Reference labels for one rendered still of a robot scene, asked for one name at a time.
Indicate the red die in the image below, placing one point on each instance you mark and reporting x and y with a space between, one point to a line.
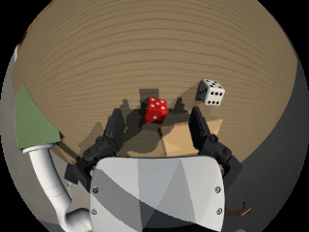
155 111

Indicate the tan flat mat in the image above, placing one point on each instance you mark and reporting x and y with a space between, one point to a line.
177 139

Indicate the white die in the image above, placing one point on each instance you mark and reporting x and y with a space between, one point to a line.
211 92

